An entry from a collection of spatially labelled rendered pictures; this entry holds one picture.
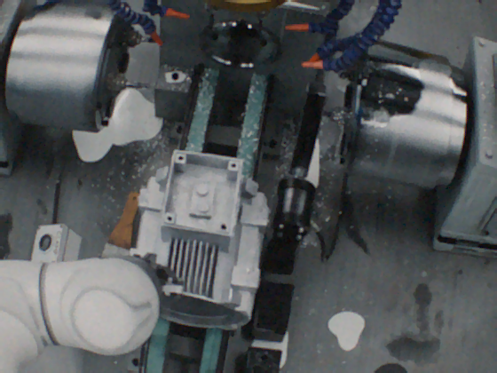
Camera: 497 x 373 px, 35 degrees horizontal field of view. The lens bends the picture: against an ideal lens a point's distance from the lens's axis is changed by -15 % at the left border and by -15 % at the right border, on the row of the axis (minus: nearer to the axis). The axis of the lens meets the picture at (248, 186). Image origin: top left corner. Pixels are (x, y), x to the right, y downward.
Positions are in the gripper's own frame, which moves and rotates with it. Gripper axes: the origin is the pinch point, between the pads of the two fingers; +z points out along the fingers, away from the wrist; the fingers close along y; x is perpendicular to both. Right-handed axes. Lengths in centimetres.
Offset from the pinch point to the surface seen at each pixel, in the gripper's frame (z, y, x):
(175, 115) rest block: 46, 4, -22
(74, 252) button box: 6.2, 13.2, 1.7
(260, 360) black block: 19.8, -18.9, 16.8
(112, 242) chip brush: 33.8, 11.2, 2.9
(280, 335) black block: 23.3, -21.4, 12.3
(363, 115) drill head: 13.4, -27.8, -26.5
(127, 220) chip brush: 36.4, 9.1, -1.4
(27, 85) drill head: 14.3, 29.2, -23.6
